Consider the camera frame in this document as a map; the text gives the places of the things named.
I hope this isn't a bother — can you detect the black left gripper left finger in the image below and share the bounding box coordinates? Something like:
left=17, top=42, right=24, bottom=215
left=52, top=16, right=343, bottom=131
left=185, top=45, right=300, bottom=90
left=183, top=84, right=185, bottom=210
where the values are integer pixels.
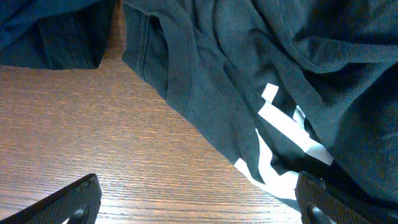
left=1, top=174, right=101, bottom=224

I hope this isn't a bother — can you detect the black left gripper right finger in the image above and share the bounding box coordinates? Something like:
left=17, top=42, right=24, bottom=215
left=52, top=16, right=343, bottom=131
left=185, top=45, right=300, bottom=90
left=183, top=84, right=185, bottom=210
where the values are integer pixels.
left=295, top=172, right=397, bottom=224

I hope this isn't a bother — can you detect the dark green t-shirt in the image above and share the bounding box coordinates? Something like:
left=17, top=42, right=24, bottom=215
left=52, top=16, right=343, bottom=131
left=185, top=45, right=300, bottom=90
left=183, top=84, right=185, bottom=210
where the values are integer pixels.
left=0, top=0, right=398, bottom=212

